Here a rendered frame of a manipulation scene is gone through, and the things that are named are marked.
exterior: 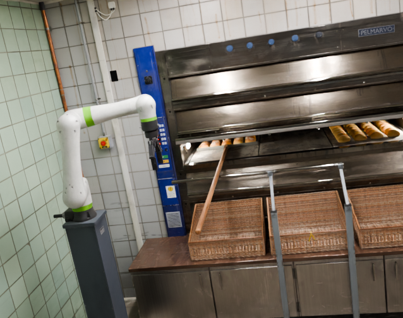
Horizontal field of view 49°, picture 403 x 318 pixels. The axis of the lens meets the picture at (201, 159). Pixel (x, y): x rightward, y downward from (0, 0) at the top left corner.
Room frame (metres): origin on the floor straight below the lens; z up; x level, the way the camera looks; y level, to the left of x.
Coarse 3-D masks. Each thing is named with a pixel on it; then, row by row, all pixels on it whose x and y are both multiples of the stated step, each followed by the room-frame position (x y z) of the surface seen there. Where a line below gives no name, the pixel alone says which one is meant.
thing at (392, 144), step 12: (360, 144) 3.25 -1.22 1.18; (372, 144) 3.20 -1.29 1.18; (384, 144) 3.18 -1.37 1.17; (396, 144) 3.16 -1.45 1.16; (252, 156) 3.40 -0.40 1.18; (264, 156) 3.35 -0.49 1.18; (276, 156) 3.33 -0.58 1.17; (288, 156) 3.31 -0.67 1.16; (300, 156) 3.30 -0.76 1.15; (192, 168) 3.46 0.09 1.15
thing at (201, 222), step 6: (222, 156) 3.44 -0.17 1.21; (222, 162) 3.30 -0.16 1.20; (216, 174) 2.98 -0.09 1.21; (216, 180) 2.86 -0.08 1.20; (210, 192) 2.61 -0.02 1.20; (210, 198) 2.53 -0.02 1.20; (204, 210) 2.33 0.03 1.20; (204, 216) 2.25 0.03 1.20; (198, 222) 2.17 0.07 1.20; (198, 228) 2.09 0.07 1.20; (198, 234) 2.07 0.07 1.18
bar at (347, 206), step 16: (224, 176) 3.03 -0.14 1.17; (240, 176) 3.01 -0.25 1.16; (272, 192) 2.87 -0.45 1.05; (272, 208) 2.79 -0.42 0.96; (272, 224) 2.75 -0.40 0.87; (352, 224) 2.66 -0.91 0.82; (352, 240) 2.66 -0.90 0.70; (352, 256) 2.66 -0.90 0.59; (352, 272) 2.66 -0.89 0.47; (352, 288) 2.66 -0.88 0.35; (352, 304) 2.67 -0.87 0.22
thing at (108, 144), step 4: (100, 136) 3.55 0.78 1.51; (104, 136) 3.52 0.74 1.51; (108, 136) 3.51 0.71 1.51; (100, 140) 3.51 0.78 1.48; (104, 140) 3.51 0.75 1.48; (108, 140) 3.50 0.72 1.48; (100, 144) 3.52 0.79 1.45; (108, 144) 3.50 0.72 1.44; (112, 144) 3.55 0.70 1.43; (100, 148) 3.52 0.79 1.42; (104, 148) 3.51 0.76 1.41
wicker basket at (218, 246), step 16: (208, 208) 3.39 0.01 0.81; (224, 208) 3.37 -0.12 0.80; (240, 208) 3.34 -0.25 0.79; (256, 208) 3.31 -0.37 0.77; (192, 224) 3.17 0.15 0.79; (208, 224) 3.36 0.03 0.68; (224, 224) 3.34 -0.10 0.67; (240, 224) 3.31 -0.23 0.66; (256, 224) 3.29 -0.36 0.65; (192, 240) 3.08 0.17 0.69; (208, 240) 2.94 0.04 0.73; (224, 240) 2.92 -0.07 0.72; (240, 240) 2.90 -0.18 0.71; (256, 240) 2.88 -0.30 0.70; (192, 256) 2.97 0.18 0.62; (208, 256) 2.95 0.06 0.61; (224, 256) 2.92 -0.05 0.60; (240, 256) 2.90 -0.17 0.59; (256, 256) 2.88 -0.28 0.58
